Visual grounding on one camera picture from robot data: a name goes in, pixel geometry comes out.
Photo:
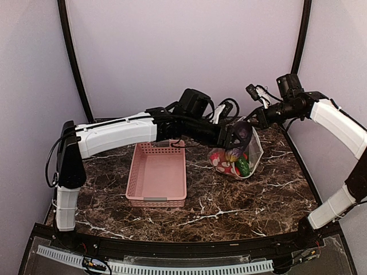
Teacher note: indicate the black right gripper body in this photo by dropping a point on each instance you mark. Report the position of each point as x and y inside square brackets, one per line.
[265, 119]

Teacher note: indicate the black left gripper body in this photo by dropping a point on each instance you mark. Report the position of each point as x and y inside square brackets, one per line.
[223, 144]

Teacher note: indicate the red orange mango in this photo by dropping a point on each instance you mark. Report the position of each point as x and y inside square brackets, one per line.
[232, 155]

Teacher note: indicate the clear zip top bag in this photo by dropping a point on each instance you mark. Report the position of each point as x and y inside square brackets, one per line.
[252, 153]

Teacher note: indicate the green cucumber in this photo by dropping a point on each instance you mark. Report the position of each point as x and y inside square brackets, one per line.
[243, 167]

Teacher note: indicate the dark purple eggplant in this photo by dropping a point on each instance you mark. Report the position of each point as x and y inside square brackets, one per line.
[242, 133]

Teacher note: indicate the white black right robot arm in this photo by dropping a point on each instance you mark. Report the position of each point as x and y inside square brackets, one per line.
[296, 103]

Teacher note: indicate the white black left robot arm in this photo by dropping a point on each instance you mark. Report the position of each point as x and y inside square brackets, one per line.
[193, 115]

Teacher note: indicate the pink perforated plastic basket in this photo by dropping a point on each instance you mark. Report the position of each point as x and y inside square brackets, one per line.
[157, 175]

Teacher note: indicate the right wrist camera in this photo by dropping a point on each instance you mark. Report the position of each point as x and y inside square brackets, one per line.
[261, 94]

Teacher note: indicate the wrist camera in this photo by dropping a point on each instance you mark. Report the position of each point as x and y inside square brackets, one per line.
[261, 94]
[220, 115]

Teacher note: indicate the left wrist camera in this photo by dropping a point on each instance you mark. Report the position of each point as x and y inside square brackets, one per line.
[220, 115]

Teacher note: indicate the black right corner post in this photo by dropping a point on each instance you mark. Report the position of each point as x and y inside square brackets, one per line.
[304, 23]

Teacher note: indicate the black corner post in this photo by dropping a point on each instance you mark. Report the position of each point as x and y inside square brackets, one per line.
[68, 41]
[304, 23]

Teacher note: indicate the white slotted cable duct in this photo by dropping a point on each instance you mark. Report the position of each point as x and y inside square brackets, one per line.
[149, 265]

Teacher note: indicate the black front rail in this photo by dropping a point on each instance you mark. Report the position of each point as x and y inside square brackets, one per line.
[280, 248]

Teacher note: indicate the black left corner post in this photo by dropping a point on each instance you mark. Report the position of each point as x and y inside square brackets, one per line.
[68, 41]

